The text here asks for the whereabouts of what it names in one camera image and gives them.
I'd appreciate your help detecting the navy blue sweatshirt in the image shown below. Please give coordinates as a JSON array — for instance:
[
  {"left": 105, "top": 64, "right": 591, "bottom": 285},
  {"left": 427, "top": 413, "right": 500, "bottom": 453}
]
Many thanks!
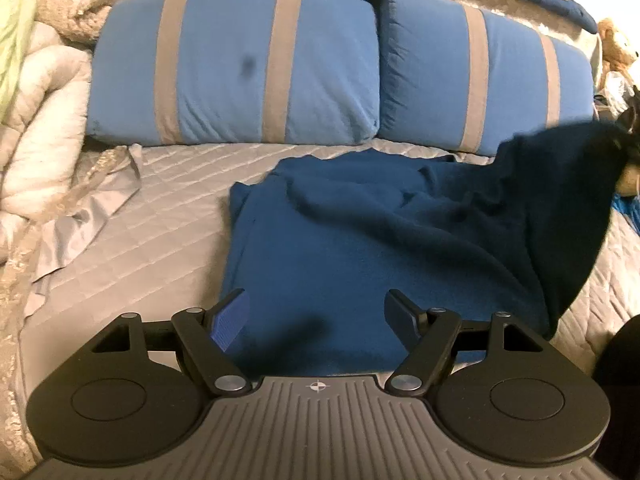
[{"left": 222, "top": 122, "right": 636, "bottom": 378}]

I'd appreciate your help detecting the grey quilted bedspread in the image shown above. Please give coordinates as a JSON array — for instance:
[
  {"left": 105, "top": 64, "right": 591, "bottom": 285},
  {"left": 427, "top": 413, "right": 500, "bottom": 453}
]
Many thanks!
[{"left": 13, "top": 139, "right": 639, "bottom": 420}]

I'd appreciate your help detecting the silver satin sheet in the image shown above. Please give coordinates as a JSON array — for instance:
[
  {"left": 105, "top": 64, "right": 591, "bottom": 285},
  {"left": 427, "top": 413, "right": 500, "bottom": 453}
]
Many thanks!
[{"left": 24, "top": 144, "right": 142, "bottom": 318}]

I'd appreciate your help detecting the white puffy comforter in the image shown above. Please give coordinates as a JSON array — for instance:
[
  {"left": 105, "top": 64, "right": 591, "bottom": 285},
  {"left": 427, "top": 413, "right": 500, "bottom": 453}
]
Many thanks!
[{"left": 1, "top": 22, "right": 91, "bottom": 260}]

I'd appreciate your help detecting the right blue striped pillow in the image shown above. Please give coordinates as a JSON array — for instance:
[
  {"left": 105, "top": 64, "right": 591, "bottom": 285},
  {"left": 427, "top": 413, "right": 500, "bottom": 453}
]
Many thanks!
[{"left": 378, "top": 0, "right": 592, "bottom": 156}]

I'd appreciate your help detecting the blue striped pillow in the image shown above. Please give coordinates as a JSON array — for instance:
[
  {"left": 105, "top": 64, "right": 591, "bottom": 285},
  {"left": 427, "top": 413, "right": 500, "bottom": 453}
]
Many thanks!
[
  {"left": 87, "top": 0, "right": 380, "bottom": 146},
  {"left": 378, "top": 0, "right": 592, "bottom": 156}
]

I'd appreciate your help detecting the left blue striped pillow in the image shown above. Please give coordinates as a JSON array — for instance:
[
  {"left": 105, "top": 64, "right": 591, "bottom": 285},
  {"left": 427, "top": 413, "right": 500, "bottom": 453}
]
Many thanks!
[{"left": 87, "top": 0, "right": 380, "bottom": 146}]

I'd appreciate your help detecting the brown teddy bear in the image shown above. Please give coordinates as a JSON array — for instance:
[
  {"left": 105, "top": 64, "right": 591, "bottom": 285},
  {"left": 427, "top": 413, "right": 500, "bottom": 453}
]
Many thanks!
[{"left": 597, "top": 18, "right": 639, "bottom": 90}]

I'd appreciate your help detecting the light green sheet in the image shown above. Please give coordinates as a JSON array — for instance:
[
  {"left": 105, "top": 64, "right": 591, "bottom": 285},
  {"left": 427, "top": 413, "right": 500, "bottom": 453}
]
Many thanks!
[{"left": 1, "top": 0, "right": 39, "bottom": 117}]

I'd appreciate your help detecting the blue coiled cable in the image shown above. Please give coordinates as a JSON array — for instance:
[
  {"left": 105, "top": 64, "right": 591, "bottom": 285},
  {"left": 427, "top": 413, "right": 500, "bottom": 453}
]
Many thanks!
[{"left": 612, "top": 192, "right": 640, "bottom": 236}]

